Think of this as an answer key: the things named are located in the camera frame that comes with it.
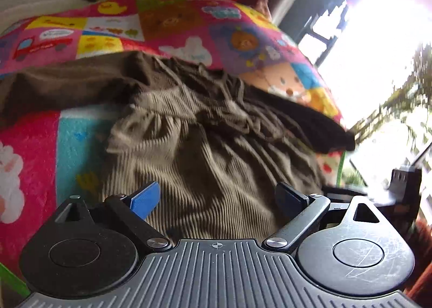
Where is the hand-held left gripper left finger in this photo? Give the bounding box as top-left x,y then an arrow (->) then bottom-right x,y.
53,181 -> 172,250

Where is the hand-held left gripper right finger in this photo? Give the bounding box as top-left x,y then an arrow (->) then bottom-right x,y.
262,182 -> 383,250

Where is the brown corduroy garment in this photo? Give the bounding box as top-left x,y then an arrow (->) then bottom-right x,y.
0,51 -> 357,243

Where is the black chair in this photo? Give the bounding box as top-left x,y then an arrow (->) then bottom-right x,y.
322,165 -> 424,229

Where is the reddish brown cloth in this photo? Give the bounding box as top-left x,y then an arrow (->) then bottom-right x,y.
403,216 -> 432,302

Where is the colourful printed blanket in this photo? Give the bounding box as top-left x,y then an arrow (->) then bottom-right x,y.
0,0 -> 347,299

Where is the black window frame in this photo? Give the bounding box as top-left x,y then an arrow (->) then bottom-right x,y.
297,0 -> 349,65

